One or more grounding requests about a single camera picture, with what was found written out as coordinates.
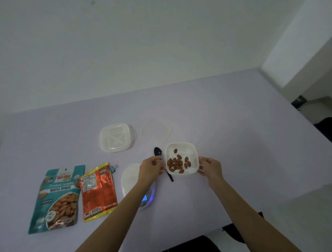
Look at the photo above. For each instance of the person's right hand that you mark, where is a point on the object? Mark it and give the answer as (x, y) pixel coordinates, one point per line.
(212, 171)

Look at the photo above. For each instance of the black object on floor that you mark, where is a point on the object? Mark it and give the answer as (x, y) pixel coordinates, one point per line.
(298, 101)

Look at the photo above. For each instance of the white kitchen scale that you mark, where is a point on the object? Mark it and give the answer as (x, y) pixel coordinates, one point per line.
(129, 176)

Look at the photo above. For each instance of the teal roasted almonds bag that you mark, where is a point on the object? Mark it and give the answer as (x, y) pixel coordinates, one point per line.
(57, 200)

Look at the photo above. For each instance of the person's right forearm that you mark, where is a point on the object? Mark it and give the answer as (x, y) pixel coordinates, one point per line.
(249, 220)

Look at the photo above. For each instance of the person's left hand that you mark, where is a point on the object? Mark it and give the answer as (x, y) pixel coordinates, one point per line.
(149, 171)

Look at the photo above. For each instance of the white square plastic container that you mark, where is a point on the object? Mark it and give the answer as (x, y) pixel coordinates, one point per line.
(193, 153)
(115, 137)

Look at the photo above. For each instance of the person's black clothing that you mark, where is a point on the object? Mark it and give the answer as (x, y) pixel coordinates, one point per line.
(192, 245)

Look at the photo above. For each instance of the black plastic spoon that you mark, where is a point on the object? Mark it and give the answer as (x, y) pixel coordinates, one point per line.
(157, 151)

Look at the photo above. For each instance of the orange salted almonds bag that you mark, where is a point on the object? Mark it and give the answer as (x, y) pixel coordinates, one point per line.
(99, 194)

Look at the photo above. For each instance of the almonds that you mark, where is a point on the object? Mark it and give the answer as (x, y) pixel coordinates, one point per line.
(179, 163)

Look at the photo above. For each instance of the large dark object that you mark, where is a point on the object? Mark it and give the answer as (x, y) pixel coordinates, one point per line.
(324, 129)

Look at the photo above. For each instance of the person's left forearm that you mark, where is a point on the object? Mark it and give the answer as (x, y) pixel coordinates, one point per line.
(114, 220)

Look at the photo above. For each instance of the teal binder clip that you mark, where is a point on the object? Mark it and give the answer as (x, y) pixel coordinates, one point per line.
(114, 168)

